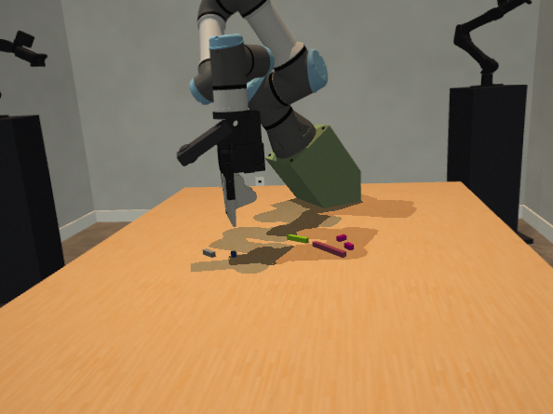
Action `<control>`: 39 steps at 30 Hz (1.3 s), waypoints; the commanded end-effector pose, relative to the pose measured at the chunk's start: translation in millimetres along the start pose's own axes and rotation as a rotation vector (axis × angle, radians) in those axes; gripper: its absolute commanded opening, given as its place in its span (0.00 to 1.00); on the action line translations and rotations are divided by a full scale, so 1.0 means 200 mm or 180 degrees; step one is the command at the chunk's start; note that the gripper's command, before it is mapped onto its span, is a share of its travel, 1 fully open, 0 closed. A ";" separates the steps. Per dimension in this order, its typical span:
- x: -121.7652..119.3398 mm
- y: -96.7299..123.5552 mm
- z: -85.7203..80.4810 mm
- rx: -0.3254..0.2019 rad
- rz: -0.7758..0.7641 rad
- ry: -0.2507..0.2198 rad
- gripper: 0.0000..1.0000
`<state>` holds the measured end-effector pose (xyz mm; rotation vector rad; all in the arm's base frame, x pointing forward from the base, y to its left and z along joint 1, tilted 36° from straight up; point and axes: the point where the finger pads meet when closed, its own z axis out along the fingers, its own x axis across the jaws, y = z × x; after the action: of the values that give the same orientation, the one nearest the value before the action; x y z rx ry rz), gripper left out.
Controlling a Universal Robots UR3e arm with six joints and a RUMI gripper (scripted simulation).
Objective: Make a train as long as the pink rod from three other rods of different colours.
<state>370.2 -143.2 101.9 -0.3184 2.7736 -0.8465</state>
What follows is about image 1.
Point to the lime green rod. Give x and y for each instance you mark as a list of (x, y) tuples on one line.
[(297, 238)]

